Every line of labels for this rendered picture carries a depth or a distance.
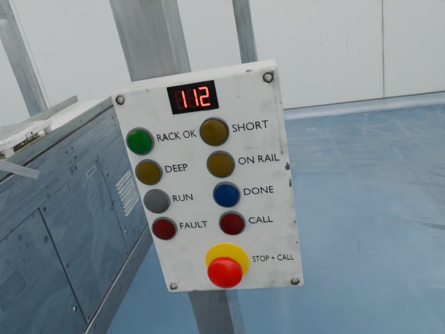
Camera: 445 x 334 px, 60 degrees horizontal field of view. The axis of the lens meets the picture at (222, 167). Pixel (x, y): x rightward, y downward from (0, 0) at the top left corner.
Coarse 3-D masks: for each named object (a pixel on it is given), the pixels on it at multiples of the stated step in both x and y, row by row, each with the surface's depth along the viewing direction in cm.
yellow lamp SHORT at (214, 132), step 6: (210, 120) 38; (216, 120) 38; (204, 126) 38; (210, 126) 38; (216, 126) 38; (222, 126) 38; (204, 132) 38; (210, 132) 38; (216, 132) 38; (222, 132) 38; (204, 138) 39; (210, 138) 39; (216, 138) 39; (222, 138) 39; (216, 144) 39
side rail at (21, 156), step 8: (96, 104) 164; (104, 104) 168; (88, 112) 155; (96, 112) 161; (72, 120) 143; (80, 120) 148; (64, 128) 138; (72, 128) 142; (48, 136) 128; (56, 136) 132; (32, 144) 120; (40, 144) 124; (48, 144) 128; (24, 152) 116; (32, 152) 120; (8, 160) 109; (16, 160) 112; (24, 160) 116; (0, 176) 106
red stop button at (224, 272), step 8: (216, 264) 43; (224, 264) 42; (232, 264) 42; (208, 272) 43; (216, 272) 43; (224, 272) 43; (232, 272) 42; (240, 272) 43; (216, 280) 43; (224, 280) 43; (232, 280) 43; (240, 280) 43
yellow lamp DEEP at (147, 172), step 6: (144, 162) 41; (150, 162) 41; (138, 168) 41; (144, 168) 41; (150, 168) 41; (156, 168) 41; (138, 174) 42; (144, 174) 41; (150, 174) 41; (156, 174) 41; (144, 180) 42; (150, 180) 42; (156, 180) 42
